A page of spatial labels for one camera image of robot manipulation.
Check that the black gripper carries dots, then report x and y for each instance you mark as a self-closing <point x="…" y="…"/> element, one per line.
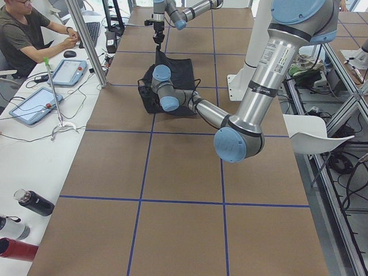
<point x="157" y="28"/>
<point x="150" y="98"/>

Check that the black graphic t-shirt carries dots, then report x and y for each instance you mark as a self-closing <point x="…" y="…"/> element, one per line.
<point x="173" y="81"/>

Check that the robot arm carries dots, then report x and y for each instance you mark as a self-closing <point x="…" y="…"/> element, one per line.
<point x="179" y="18"/>
<point x="293" y="24"/>

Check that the black keyboard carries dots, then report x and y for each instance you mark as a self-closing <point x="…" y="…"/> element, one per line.
<point x="94" y="30"/>

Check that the far blue teach pendant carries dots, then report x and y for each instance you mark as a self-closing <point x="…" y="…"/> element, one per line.
<point x="68" y="72"/>

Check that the blue teach pendant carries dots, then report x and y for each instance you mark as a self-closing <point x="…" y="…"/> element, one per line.
<point x="68" y="72"/>
<point x="35" y="107"/>

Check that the black computer mouse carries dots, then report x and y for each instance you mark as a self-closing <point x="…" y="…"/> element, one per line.
<point x="69" y="54"/>

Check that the brown table mat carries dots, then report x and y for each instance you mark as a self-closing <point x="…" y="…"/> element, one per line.
<point x="146" y="194"/>

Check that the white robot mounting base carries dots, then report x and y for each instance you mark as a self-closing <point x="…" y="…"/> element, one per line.
<point x="237" y="84"/>

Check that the near blue teach pendant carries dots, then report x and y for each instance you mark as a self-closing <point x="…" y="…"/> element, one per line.
<point x="35" y="107"/>

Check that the seated person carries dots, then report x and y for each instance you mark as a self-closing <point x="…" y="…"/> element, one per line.
<point x="22" y="42"/>

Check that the black water bottle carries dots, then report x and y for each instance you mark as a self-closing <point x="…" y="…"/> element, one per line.
<point x="34" y="202"/>

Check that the white chair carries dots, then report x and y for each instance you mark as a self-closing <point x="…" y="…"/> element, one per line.
<point x="308" y="135"/>

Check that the white water bottle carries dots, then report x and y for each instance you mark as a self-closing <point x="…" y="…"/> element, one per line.
<point x="13" y="228"/>

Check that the red cylinder bottle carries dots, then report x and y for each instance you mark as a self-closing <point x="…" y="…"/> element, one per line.
<point x="18" y="250"/>

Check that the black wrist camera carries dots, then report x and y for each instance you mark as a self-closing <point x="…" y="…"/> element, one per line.
<point x="148" y="22"/>

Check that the aluminium frame post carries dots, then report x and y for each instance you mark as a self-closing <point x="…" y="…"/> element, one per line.
<point x="79" y="22"/>

